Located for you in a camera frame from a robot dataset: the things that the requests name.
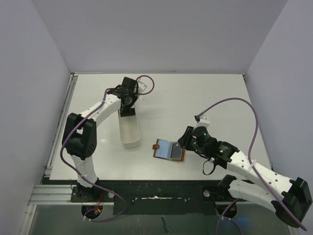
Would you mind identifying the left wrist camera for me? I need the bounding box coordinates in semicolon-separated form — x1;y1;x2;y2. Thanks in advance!
135;78;147;95

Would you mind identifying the brown leather card holder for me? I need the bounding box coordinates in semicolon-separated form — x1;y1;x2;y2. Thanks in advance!
152;139;185;162

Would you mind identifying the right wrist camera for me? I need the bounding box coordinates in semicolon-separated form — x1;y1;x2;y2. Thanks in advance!
195;115;210;128

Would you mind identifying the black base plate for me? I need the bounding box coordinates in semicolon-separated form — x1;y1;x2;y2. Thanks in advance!
70;180;233;215

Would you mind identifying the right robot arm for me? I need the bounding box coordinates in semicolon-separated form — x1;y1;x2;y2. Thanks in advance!
178;126;313;228

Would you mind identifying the aluminium rail frame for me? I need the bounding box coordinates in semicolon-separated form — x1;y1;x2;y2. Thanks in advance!
19;72;79;235

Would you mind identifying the white oblong tray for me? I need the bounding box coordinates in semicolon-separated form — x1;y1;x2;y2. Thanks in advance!
118;106;141;149

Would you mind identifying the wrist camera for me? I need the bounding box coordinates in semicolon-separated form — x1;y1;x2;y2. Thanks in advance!
195;115;210;128
135;78;147;95

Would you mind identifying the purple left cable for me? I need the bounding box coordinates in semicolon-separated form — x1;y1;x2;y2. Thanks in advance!
59;74;155;223

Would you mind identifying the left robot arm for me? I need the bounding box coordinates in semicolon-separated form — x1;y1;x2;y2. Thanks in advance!
61;77;147;201

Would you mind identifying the black credit card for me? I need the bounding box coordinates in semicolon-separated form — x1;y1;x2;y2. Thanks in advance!
170;142;182;160

